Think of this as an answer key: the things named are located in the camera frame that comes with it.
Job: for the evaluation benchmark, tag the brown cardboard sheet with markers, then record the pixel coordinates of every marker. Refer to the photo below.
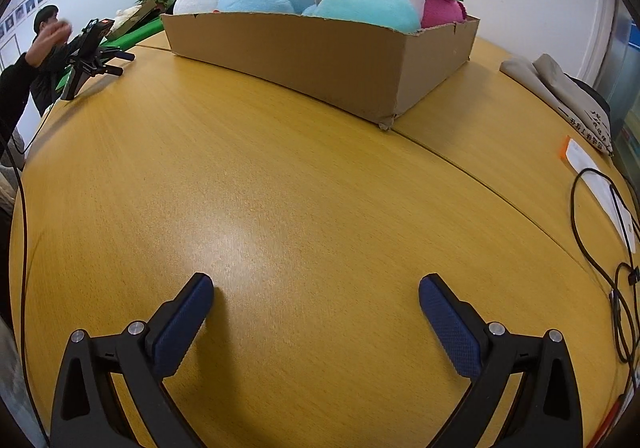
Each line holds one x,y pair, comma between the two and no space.
135,20

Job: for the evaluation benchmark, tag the brown cardboard box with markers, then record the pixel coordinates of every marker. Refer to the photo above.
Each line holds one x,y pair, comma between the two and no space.
300,57

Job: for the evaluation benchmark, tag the green board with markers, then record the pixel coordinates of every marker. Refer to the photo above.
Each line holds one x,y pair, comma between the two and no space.
140,35

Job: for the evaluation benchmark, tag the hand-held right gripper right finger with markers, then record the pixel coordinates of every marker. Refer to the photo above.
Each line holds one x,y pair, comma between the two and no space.
452,328

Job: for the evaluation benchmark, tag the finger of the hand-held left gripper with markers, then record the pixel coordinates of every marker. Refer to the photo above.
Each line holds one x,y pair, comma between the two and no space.
120,54
107,68

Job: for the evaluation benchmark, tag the white paper sheet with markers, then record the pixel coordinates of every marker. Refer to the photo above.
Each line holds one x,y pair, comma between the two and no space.
582,157

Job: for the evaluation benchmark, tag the teal plush toy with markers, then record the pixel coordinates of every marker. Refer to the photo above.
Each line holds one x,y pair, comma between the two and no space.
365,5

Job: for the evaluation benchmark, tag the grey window frame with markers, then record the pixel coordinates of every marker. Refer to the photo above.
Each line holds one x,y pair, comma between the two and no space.
625,42

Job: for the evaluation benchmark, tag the pink plush toy with flower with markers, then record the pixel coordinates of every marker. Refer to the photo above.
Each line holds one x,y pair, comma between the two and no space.
442,10

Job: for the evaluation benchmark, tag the person's left hand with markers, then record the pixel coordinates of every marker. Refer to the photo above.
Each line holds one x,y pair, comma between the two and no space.
50,40

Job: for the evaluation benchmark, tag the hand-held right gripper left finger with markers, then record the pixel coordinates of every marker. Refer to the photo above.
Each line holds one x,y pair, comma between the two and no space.
180,328

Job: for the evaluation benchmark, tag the grey cloth tote bag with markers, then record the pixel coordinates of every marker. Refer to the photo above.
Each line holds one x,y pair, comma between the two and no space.
565,92

